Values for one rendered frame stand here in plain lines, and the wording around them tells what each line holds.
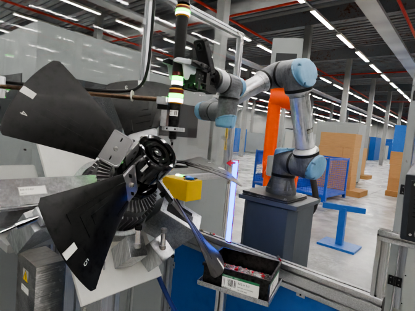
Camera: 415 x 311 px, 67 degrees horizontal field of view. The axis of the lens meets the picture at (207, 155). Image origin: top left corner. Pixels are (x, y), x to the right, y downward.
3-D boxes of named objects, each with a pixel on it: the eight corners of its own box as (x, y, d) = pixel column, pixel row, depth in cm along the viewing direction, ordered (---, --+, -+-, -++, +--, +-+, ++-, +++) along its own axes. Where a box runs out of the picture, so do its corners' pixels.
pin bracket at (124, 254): (110, 248, 90) (126, 236, 86) (127, 247, 94) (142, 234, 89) (114, 269, 88) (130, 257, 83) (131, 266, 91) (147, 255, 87)
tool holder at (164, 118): (152, 129, 91) (154, 95, 91) (158, 129, 98) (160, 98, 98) (182, 131, 91) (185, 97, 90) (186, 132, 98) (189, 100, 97)
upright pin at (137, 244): (131, 247, 86) (133, 224, 86) (138, 245, 88) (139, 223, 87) (136, 248, 85) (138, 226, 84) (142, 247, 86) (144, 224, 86)
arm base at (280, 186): (271, 187, 168) (274, 170, 167) (299, 194, 160) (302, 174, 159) (260, 191, 155) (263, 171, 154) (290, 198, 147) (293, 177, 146)
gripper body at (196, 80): (196, 88, 95) (221, 94, 104) (199, 59, 94) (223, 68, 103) (179, 89, 100) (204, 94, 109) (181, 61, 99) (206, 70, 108)
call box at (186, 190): (160, 197, 144) (162, 174, 144) (176, 195, 152) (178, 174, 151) (185, 205, 134) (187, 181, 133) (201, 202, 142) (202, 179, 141)
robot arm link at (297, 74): (304, 170, 155) (289, 57, 138) (330, 175, 143) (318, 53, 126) (287, 179, 150) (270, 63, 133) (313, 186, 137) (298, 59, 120)
